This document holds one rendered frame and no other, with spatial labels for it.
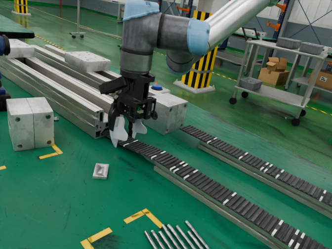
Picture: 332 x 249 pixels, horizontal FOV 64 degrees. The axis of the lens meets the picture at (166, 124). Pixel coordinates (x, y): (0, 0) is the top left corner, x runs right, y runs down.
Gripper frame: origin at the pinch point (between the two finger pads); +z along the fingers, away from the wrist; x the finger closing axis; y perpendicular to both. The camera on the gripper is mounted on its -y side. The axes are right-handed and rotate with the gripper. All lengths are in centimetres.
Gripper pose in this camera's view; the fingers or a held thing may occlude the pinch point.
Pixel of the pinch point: (122, 139)
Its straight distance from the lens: 74.7
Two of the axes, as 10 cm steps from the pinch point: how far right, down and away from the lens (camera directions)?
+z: -1.5, 9.0, 4.1
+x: 6.5, -2.2, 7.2
